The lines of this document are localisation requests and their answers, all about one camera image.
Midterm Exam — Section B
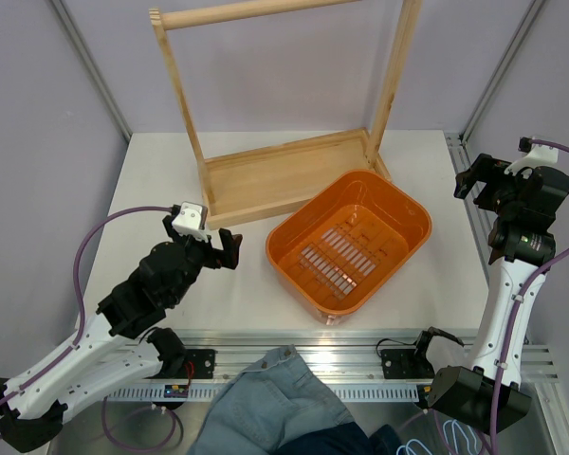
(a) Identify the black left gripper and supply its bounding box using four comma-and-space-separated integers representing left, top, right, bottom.
165, 217, 242, 306

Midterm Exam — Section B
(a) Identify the light denim jacket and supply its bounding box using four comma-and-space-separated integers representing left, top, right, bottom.
188, 345, 355, 454

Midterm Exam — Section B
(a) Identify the dark blue denim garment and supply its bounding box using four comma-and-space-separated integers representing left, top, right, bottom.
274, 423, 402, 455

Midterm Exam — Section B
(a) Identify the light blue skirt hanger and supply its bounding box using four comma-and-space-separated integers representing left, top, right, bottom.
395, 419, 490, 455

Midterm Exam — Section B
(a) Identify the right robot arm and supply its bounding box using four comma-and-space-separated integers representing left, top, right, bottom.
411, 154, 569, 436

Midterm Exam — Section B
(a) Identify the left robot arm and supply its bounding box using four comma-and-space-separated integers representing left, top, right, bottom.
0, 228, 243, 453

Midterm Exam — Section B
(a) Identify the wooden clothes rack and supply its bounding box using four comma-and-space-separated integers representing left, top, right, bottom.
149, 1, 422, 229

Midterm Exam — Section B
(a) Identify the orange plastic basket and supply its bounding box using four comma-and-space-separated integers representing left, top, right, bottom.
266, 170, 432, 325

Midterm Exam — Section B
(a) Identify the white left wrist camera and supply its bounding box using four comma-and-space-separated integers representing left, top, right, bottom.
163, 201, 210, 243

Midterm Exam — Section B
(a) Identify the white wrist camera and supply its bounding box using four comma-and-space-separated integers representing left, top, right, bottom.
163, 201, 210, 243
505, 136, 559, 176

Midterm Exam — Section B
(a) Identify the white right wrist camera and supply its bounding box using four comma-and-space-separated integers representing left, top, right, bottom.
505, 136, 559, 176

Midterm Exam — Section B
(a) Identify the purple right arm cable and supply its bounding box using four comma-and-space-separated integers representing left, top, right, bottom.
490, 138, 569, 455

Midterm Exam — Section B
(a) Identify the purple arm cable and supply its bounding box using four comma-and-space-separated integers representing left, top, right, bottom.
0, 205, 174, 437
490, 138, 569, 455

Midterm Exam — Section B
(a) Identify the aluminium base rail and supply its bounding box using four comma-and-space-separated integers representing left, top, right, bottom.
51, 329, 559, 404

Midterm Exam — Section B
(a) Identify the aluminium corner post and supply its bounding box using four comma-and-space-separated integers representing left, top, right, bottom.
459, 0, 548, 145
46, 0, 133, 143

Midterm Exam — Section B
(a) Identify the left aluminium corner post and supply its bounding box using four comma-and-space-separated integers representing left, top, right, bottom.
46, 0, 133, 143

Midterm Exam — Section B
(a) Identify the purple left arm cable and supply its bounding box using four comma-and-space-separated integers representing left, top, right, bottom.
0, 205, 174, 437

